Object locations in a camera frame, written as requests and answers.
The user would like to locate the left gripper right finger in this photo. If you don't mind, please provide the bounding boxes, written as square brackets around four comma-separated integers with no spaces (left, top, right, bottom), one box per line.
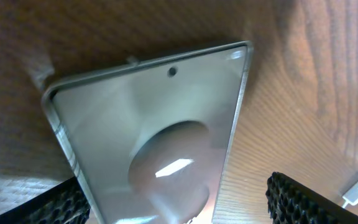
[265,172,358,224]

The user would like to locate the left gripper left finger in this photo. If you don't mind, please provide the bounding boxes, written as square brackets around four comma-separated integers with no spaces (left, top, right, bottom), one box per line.
[0,177,91,224]

